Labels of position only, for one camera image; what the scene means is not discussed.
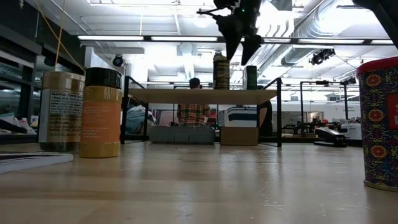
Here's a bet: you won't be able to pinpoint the spice jar yellow lid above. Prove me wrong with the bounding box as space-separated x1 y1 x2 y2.
213 52 230 90

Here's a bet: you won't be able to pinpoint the white striped box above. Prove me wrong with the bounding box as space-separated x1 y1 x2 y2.
223 105 259 128

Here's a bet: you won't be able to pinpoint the small cardboard box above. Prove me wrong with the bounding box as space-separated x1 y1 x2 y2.
220 126 259 146

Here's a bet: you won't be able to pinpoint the orange spice bottle black cap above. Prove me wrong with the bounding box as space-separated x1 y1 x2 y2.
79 67 123 159

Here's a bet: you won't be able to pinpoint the red box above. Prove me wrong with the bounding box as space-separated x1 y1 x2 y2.
356 57 398 192

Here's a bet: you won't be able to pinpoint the ceiling tube light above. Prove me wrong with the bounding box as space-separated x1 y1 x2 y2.
297 39 364 44
77 35 144 41
150 35 218 42

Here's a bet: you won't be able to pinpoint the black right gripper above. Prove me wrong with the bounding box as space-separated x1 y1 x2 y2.
214 0 265 66

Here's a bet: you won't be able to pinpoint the Yellowstone picture book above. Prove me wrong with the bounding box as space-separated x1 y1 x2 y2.
0 151 74 174

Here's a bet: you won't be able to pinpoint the person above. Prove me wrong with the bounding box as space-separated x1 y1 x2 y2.
177 77 212 127

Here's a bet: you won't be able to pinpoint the black metal rig frame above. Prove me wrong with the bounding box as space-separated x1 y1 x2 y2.
299 80 349 125

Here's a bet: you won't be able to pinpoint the clear spice jar tan lid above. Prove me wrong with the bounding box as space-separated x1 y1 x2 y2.
39 71 85 152

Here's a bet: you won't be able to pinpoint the blue-grey moulded tray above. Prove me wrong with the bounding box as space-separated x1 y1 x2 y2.
148 125 216 145

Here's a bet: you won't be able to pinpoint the silver ventilation duct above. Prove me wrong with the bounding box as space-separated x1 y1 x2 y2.
281 6 346 67

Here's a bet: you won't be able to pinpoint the teal cloth bundle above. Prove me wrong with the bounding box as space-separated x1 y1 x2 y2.
126 105 158 135

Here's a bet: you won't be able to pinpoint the white device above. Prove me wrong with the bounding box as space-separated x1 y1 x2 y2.
340 123 363 141

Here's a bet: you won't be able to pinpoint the small black spice tin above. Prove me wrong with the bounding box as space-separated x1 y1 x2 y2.
243 65 258 90

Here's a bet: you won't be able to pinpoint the yellow extension cable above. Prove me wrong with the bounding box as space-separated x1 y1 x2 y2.
34 0 86 73

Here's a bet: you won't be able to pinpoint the wooden shelf black metal legs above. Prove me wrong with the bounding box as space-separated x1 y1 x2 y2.
120 76 283 147

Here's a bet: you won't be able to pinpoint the black stapler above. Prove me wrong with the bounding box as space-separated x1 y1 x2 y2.
313 127 348 147

